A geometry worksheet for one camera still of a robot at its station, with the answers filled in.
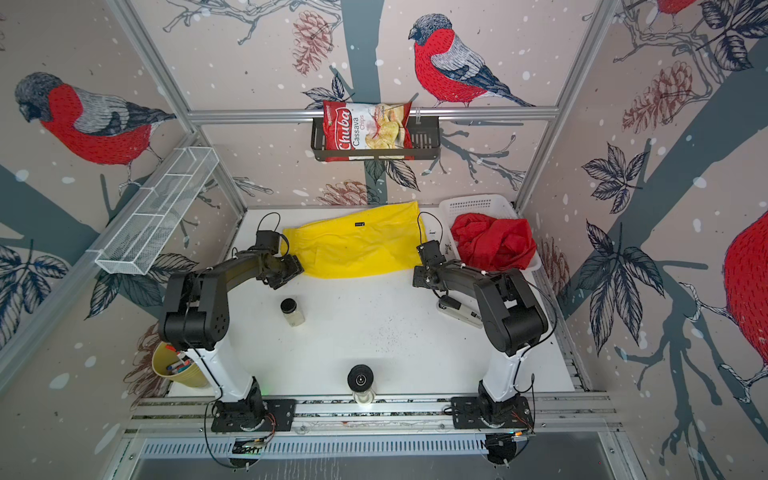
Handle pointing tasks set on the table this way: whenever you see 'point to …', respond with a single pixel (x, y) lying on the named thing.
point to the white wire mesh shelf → (156, 210)
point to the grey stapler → (454, 308)
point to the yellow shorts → (383, 238)
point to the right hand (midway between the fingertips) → (423, 282)
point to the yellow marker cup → (178, 366)
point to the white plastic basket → (494, 205)
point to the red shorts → (496, 245)
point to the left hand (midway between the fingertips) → (296, 272)
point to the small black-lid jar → (291, 312)
